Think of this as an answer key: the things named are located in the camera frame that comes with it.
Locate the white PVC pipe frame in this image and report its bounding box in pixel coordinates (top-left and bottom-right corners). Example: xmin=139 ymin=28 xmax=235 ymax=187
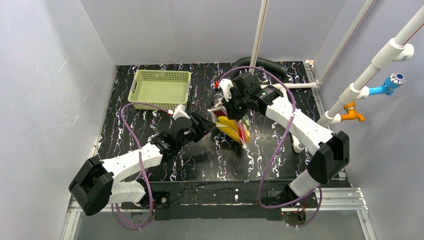
xmin=248 ymin=0 xmax=424 ymax=154

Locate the blue tap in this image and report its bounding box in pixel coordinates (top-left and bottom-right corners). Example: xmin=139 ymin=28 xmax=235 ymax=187
xmin=369 ymin=72 xmax=406 ymax=96

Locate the green plastic basket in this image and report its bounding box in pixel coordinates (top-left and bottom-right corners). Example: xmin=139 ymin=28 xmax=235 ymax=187
xmin=127 ymin=70 xmax=192 ymax=110

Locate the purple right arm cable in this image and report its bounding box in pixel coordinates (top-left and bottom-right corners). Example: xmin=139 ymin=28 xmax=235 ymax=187
xmin=216 ymin=65 xmax=323 ymax=229

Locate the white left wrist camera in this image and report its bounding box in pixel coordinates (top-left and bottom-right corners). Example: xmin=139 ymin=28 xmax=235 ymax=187
xmin=172 ymin=104 xmax=190 ymax=120

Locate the yellow fake banana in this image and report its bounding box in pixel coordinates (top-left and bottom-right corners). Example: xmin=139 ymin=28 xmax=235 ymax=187
xmin=216 ymin=115 xmax=241 ymax=144

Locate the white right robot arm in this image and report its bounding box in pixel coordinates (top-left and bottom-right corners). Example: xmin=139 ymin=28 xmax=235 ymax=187
xmin=218 ymin=72 xmax=350 ymax=200

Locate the red fake chili pepper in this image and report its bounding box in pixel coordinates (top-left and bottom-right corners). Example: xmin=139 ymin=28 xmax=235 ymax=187
xmin=236 ymin=120 xmax=248 ymax=146

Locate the orange tap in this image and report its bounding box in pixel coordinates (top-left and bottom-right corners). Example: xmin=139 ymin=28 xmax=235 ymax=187
xmin=340 ymin=100 xmax=366 ymax=122

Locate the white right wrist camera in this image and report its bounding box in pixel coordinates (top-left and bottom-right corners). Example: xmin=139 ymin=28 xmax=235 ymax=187
xmin=216 ymin=78 xmax=234 ymax=102

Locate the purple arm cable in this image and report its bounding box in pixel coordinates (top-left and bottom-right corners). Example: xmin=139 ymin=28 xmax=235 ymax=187
xmin=110 ymin=101 xmax=175 ymax=231
xmin=216 ymin=65 xmax=323 ymax=229

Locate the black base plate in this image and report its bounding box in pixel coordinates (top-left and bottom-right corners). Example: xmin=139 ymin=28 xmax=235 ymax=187
xmin=120 ymin=178 xmax=319 ymax=222

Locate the black corrugated hose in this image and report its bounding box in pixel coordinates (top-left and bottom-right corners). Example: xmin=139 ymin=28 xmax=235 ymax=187
xmin=218 ymin=56 xmax=290 ymax=100

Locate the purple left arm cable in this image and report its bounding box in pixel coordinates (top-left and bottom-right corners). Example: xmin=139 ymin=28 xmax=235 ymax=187
xmin=110 ymin=101 xmax=175 ymax=231

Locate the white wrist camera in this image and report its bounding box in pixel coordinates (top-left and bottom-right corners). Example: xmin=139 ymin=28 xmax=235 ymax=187
xmin=216 ymin=78 xmax=234 ymax=102
xmin=172 ymin=104 xmax=190 ymax=120

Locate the aluminium frame rail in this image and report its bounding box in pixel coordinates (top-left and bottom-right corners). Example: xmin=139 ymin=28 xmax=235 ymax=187
xmin=61 ymin=185 xmax=376 ymax=240

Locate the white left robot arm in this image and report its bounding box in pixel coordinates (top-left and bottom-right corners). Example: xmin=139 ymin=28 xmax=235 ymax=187
xmin=68 ymin=112 xmax=216 ymax=216

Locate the clear zip top bag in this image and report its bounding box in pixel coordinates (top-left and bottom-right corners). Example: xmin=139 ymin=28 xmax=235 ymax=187
xmin=207 ymin=97 xmax=252 ymax=149

